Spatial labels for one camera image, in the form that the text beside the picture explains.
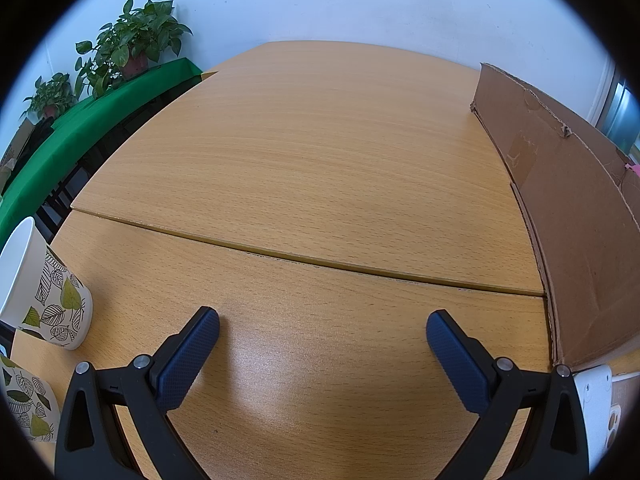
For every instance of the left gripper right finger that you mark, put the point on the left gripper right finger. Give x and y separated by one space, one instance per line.
553 444

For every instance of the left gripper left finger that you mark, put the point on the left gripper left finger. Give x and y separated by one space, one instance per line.
92 443

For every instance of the white power bank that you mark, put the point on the white power bank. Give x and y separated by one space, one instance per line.
601 417

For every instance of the leaf pattern paper cup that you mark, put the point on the leaf pattern paper cup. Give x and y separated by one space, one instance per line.
40 295

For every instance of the brown cardboard box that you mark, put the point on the brown cardboard box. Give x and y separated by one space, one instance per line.
579 197

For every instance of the green cloth covered table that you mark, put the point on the green cloth covered table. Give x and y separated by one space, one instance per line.
80 129

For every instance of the small potted green plant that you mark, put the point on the small potted green plant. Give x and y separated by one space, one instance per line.
52 98

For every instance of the large potted green plant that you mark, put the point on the large potted green plant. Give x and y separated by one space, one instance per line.
125 48

